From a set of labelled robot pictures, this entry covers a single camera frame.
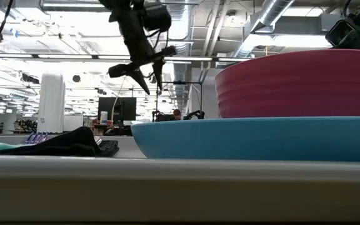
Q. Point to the black computer monitor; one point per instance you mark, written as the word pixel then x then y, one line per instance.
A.
pixel 127 107

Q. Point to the black aluminium table frame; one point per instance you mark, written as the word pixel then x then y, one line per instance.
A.
pixel 73 57

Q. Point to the silver round ventilation duct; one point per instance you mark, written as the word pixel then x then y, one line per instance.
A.
pixel 181 73
pixel 270 12

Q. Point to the person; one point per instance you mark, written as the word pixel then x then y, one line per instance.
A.
pixel 177 115

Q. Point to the iridescent fork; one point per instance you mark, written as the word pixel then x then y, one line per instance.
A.
pixel 36 138

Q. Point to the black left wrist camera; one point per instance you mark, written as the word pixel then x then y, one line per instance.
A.
pixel 158 17

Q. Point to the white board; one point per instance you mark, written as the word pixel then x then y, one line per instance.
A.
pixel 73 123

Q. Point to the blue plate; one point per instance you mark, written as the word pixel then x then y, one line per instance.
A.
pixel 245 140

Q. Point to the pink bowl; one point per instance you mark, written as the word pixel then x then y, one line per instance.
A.
pixel 292 87

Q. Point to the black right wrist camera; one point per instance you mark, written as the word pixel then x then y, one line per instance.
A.
pixel 339 32

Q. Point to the thin black frame stand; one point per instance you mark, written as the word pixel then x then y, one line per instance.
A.
pixel 183 82

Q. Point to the white wipes canister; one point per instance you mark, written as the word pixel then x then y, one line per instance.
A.
pixel 103 118

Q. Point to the black background robot arm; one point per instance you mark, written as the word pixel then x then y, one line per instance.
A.
pixel 195 114

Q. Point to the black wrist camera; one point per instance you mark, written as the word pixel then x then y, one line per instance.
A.
pixel 339 32
pixel 158 17

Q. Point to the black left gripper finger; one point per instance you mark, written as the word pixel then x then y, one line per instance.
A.
pixel 159 73
pixel 143 81

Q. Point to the grey tray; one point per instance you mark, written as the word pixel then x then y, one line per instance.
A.
pixel 180 187

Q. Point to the black round ceiling fixture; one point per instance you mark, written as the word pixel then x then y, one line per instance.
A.
pixel 76 78

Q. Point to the white pillar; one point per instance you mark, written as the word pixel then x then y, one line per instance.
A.
pixel 51 103

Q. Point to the black cloth napkin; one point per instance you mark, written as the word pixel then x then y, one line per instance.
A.
pixel 73 140

